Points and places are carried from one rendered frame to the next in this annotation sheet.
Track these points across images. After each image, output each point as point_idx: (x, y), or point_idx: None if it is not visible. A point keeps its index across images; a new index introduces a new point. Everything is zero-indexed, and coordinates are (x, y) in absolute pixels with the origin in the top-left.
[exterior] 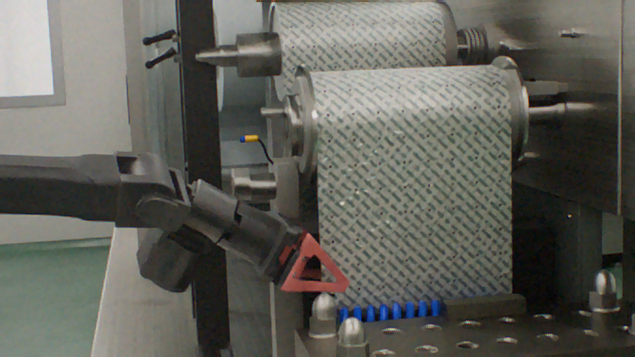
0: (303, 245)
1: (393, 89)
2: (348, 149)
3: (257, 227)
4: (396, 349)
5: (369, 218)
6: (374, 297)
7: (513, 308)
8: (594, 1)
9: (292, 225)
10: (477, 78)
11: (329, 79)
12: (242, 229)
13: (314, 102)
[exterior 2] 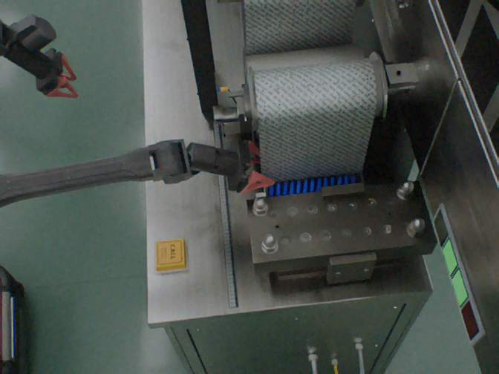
0: (250, 178)
1: (306, 102)
2: (276, 132)
3: (226, 168)
4: (291, 235)
5: (287, 153)
6: (288, 176)
7: (357, 194)
8: (439, 75)
9: (245, 163)
10: (359, 90)
11: (267, 96)
12: (218, 171)
13: (257, 119)
